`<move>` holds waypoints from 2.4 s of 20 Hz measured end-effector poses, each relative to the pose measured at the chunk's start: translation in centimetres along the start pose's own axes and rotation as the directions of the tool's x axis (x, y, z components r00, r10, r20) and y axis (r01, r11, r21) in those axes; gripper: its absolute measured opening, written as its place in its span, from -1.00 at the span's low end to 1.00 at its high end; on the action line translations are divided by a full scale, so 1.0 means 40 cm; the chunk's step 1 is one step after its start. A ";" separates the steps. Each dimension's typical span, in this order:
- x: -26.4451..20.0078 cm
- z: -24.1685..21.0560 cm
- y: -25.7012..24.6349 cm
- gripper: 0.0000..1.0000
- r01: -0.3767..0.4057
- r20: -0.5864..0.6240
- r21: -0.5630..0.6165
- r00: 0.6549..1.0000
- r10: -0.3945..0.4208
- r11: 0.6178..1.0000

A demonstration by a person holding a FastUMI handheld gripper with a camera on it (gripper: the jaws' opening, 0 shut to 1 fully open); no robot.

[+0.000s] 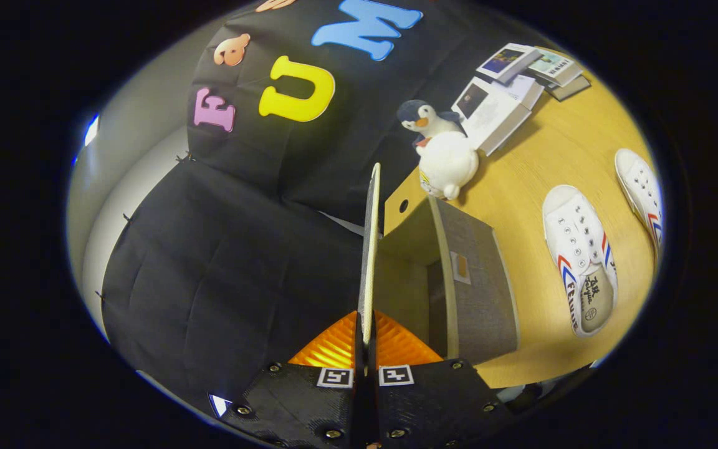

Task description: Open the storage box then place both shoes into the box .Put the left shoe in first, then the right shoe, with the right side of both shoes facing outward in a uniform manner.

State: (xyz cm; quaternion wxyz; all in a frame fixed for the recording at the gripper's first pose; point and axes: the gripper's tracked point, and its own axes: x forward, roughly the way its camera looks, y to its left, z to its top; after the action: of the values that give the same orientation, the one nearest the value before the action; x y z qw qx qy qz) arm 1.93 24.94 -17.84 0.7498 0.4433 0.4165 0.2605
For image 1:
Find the grey fabric storage box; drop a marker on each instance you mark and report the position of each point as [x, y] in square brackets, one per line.
[477, 293]

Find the dark grey book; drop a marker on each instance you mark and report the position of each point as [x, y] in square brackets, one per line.
[571, 88]

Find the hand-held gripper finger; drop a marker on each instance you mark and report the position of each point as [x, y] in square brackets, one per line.
[359, 355]
[373, 358]

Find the book with blue picture cover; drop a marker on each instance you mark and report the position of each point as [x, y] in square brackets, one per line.
[508, 61]

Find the plain white book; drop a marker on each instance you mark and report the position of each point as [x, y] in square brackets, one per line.
[528, 90]

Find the book with pale green cover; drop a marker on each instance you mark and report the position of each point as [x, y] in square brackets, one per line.
[552, 63]

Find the penguin plush toy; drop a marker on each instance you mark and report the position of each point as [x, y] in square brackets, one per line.
[449, 165]

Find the black backdrop cloth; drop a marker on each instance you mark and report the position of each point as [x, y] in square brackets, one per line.
[209, 280]

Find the white book with portrait cover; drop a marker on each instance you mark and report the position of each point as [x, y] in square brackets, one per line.
[490, 112]

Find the white canvas shoe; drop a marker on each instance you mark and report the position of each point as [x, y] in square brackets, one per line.
[580, 259]
[639, 187]

